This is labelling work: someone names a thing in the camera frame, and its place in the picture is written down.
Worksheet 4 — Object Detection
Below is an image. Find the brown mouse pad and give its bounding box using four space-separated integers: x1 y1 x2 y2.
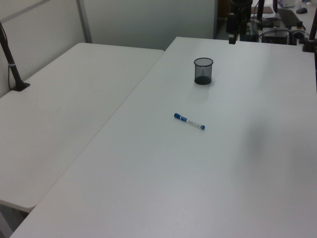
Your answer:
250 6 272 13

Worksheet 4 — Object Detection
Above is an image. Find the black monitor stand pole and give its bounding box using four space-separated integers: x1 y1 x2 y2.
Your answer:
256 0 265 24

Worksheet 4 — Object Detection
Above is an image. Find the grey control box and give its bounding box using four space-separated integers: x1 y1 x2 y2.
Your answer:
261 26 291 45

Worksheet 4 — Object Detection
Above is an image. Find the black camera stand pole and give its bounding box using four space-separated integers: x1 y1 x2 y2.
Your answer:
0 21 31 92

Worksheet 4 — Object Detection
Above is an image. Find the black mesh pen cup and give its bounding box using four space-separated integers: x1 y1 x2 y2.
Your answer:
193 57 214 85

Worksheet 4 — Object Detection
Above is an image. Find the emergency stop button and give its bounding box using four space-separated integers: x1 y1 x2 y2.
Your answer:
293 21 306 35

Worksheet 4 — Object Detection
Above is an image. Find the black keyboard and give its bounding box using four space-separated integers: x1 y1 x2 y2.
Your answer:
276 8 301 28

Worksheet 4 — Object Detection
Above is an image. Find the blue and white marker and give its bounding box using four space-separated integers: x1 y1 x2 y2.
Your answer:
173 113 206 130

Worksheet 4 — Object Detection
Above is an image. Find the white side table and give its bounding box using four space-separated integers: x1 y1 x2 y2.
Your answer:
0 42 165 209

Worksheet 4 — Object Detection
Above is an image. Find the black clamped camera stand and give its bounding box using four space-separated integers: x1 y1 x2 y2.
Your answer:
301 15 317 53

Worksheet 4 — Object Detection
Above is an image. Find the white cardboard box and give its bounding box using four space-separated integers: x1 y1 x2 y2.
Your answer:
276 0 296 8

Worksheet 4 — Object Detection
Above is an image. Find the black Franka gripper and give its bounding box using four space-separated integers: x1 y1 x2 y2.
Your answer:
227 0 253 45

